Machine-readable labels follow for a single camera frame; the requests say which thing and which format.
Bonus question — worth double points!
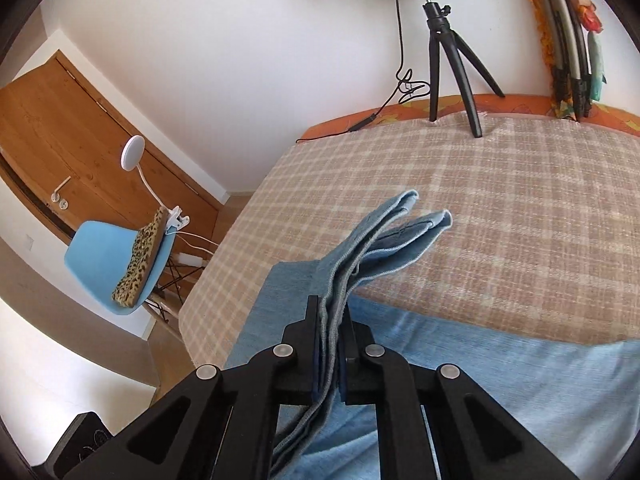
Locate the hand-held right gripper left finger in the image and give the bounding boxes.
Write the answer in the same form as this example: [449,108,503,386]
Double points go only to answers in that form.
[62,295,321,480]

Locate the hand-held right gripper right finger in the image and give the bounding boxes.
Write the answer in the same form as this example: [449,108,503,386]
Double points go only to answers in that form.
[339,317,581,480]

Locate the light blue denim pants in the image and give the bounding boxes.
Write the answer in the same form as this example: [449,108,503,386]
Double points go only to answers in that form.
[222,189,640,480]

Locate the light blue chair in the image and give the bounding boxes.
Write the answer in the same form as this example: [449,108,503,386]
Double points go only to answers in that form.
[64,220,211,323]

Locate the leopard print cushion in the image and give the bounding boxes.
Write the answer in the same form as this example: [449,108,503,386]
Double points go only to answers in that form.
[111,208,169,308]

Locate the beige checked blanket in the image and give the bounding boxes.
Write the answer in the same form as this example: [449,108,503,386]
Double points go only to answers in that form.
[179,110,640,371]

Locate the white clip lamp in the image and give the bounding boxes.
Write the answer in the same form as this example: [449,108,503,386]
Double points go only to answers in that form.
[121,135,192,235]

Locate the wooden door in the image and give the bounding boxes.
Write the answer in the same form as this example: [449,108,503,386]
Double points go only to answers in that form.
[0,49,223,246]

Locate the orange patterned mattress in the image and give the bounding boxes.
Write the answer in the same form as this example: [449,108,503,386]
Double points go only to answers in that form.
[295,94,640,146]

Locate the small black tripod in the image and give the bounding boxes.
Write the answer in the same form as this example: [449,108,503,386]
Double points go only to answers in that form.
[414,0,506,138]

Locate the folded silver tripod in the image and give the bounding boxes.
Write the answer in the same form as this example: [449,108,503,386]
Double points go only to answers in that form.
[522,0,593,123]

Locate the folded tripod with colourful cloth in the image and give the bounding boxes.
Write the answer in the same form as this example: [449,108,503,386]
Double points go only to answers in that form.
[515,0,608,121]

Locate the white cable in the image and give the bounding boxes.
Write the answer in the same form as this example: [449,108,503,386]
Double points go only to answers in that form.
[174,231,221,249]

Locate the black ring light cable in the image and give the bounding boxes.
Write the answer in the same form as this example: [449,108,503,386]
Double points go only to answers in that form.
[299,0,432,143]

